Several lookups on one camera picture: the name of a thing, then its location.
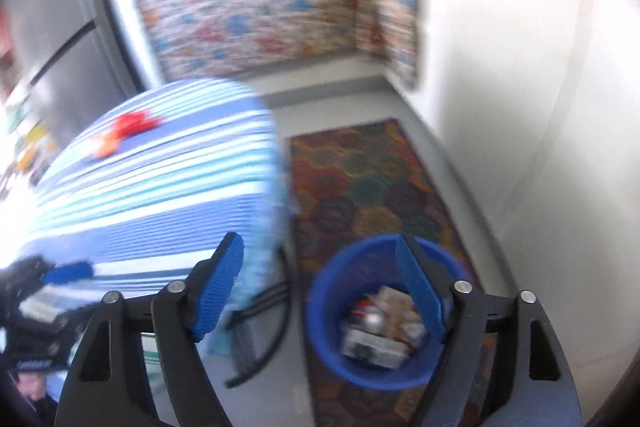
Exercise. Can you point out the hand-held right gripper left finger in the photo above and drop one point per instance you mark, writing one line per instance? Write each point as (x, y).
(220, 287)

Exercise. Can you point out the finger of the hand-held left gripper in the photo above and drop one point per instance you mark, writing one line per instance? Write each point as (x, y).
(67, 273)

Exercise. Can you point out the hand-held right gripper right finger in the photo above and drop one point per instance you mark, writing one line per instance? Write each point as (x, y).
(417, 287)

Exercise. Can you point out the blue plastic trash bin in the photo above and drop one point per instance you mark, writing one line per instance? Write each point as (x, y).
(325, 307)

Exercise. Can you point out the multicoloured hexagon rug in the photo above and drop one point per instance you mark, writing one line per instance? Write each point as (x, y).
(360, 187)

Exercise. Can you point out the blue striped tablecloth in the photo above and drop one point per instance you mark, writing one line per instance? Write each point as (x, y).
(150, 187)

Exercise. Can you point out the metal shelf rack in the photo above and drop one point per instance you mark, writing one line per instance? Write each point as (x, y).
(22, 132)

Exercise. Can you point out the red triangular snack wrapper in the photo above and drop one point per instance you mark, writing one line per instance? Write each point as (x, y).
(135, 124)

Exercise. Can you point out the grey refrigerator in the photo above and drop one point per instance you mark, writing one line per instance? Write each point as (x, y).
(65, 42)

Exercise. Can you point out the patterned fringed cloth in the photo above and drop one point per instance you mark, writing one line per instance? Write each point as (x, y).
(390, 2)

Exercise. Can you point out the black table leg frame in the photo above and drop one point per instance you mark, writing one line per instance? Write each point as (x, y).
(272, 307)

